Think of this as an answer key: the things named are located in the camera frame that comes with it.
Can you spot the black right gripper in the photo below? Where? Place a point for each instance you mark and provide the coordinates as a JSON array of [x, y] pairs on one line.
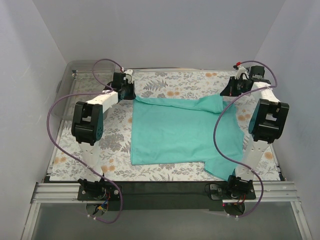
[[232, 86]]

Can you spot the aluminium frame rail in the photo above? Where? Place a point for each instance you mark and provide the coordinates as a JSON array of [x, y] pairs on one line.
[[166, 211]]

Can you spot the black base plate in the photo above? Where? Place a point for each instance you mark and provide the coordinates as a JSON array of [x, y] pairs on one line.
[[166, 195]]

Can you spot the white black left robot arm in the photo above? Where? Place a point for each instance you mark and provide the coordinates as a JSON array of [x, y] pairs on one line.
[[88, 128]]

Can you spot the teal t shirt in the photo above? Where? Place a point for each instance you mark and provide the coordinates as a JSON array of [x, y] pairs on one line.
[[173, 131]]

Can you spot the clear plastic bin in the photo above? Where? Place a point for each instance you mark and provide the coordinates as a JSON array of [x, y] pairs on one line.
[[81, 76]]

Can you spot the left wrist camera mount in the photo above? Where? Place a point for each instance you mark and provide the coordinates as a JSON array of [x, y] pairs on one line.
[[128, 74]]

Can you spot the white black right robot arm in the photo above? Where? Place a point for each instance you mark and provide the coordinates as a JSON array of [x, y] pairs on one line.
[[266, 124]]

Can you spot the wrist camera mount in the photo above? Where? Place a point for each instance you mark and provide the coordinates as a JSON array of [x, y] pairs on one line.
[[240, 70], [128, 74]]

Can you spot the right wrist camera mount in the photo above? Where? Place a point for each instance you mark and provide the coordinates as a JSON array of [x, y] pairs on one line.
[[240, 70]]

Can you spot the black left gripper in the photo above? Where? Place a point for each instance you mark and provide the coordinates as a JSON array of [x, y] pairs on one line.
[[129, 91]]

